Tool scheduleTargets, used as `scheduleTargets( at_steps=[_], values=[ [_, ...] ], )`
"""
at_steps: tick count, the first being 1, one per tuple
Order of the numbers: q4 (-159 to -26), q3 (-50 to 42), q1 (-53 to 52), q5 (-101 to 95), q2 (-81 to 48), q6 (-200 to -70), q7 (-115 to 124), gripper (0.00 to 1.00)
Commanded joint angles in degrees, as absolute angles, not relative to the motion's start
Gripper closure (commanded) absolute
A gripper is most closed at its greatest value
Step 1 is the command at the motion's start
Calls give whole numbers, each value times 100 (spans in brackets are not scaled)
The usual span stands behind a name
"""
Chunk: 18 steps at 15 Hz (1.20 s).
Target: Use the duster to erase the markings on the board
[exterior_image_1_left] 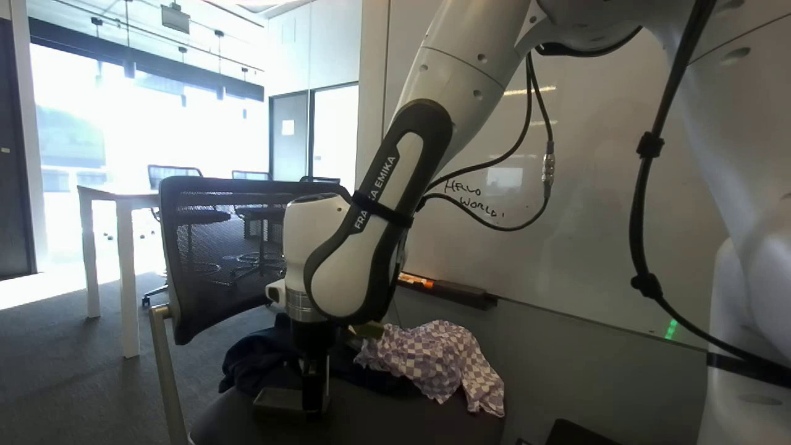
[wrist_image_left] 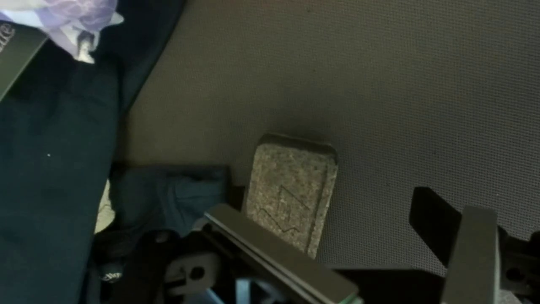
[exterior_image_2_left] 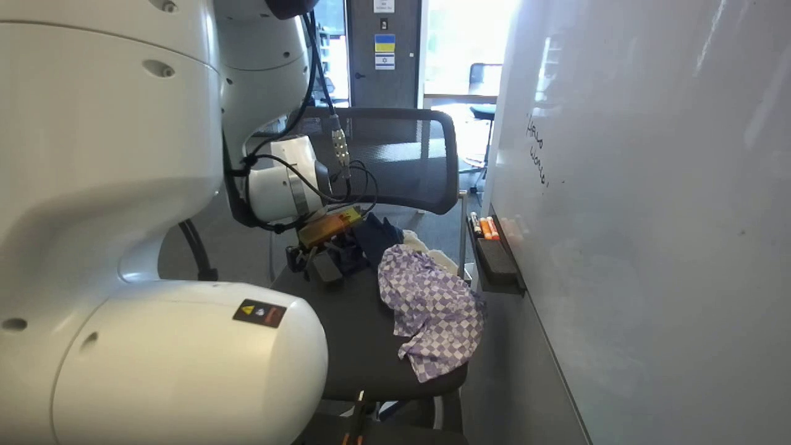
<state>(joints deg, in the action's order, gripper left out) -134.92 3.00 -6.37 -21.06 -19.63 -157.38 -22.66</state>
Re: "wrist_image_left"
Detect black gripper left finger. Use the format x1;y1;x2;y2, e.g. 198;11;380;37
203;200;363;304

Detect dark navy cloth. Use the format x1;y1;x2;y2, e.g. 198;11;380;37
0;0;230;304

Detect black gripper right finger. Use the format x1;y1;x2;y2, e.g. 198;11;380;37
409;185;502;304

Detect purple checkered cloth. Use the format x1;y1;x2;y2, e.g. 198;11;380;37
0;0;127;65

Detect dark flat panel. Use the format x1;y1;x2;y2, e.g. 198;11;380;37
0;21;51;102

